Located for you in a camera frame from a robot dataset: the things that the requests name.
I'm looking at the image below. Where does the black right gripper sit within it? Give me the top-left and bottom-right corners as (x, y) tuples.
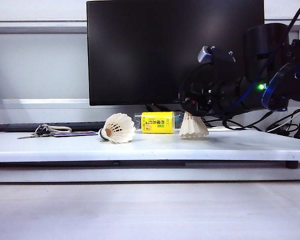
(178, 65), (216, 118)

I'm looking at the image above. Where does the white feather shuttlecock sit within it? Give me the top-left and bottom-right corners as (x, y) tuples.
(178, 111), (210, 140)
(98, 112), (137, 145)

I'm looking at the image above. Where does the white flat device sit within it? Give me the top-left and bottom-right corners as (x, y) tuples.
(209, 126), (241, 132)

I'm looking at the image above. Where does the yellow label plastic bottle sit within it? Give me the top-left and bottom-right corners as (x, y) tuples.
(133, 111), (186, 135)

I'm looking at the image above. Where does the black computer keyboard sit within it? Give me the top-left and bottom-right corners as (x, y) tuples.
(0, 121), (108, 133)

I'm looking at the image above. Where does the white raised desk board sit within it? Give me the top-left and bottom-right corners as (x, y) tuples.
(0, 129), (300, 163)

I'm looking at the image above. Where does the metal key bunch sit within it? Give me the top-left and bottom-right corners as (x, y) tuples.
(16, 124), (52, 140)

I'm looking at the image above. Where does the black computer monitor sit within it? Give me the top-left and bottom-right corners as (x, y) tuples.
(86, 0), (267, 107)

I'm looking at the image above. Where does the blue key tag card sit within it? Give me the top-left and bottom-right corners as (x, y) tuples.
(51, 130), (101, 138)

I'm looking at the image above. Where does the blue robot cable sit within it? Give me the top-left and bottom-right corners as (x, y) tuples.
(223, 53), (278, 118)

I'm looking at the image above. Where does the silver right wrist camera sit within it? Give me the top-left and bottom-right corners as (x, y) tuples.
(198, 45), (241, 75)

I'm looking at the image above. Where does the aluminium partition frame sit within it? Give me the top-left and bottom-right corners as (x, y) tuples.
(0, 16), (300, 110)

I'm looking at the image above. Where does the white braided rope lanyard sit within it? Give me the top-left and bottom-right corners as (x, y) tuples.
(46, 125), (73, 134)

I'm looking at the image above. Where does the white cable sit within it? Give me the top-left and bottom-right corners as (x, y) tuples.
(266, 105), (300, 133)

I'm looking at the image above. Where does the black looped cable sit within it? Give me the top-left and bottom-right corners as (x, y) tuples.
(264, 107), (300, 134)

